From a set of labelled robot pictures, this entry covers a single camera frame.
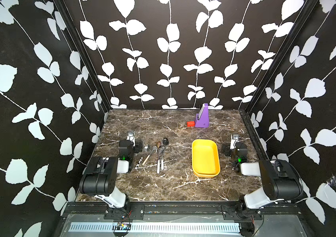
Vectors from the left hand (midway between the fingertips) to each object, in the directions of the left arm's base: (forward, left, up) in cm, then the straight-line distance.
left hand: (132, 137), depth 95 cm
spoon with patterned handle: (-15, -4, -7) cm, 17 cm away
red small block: (+15, -41, -6) cm, 44 cm away
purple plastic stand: (+13, -49, 0) cm, 51 cm away
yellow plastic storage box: (-16, -47, -7) cm, 50 cm away
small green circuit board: (-47, 0, -7) cm, 48 cm away
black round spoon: (0, -22, -6) cm, 22 cm away
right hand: (-4, -64, -1) cm, 64 cm away
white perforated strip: (-48, -18, -7) cm, 52 cm away
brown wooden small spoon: (-1, -16, -8) cm, 18 cm away
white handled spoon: (-8, -19, -6) cm, 22 cm away
